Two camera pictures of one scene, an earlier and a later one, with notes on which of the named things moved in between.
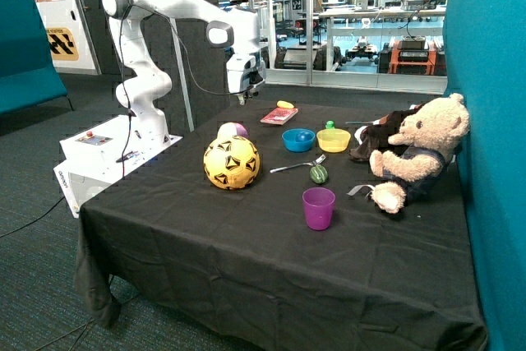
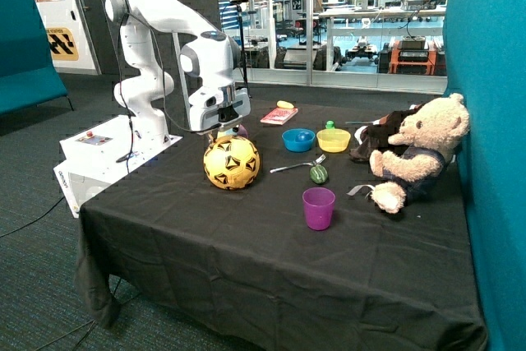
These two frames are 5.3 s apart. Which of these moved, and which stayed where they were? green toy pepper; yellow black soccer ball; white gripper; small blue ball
Moved: white gripper
Stayed: small blue ball; yellow black soccer ball; green toy pepper
